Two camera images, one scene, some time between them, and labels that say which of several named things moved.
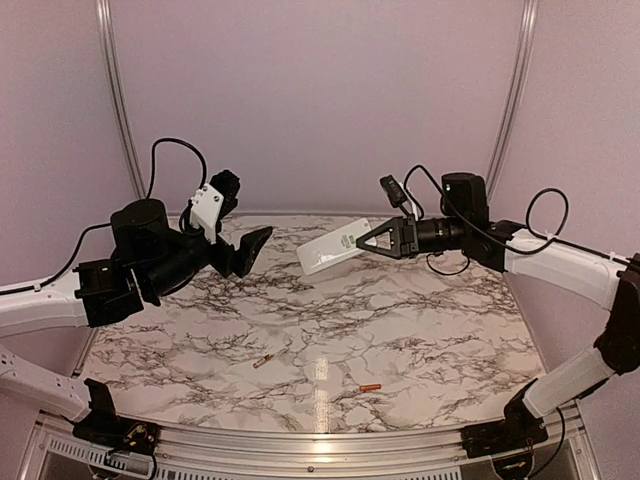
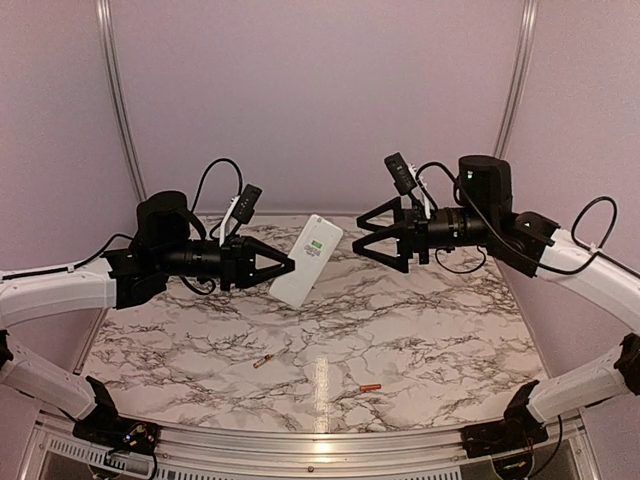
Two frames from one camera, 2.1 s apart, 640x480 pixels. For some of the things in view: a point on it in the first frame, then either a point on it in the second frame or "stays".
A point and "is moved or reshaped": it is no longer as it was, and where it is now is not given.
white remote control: [332, 248] is moved or reshaped
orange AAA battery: [370, 387] stays
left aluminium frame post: [104, 13] stays
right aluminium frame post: [513, 91] stays
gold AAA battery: [262, 360] stays
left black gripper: [250, 245] to [237, 262]
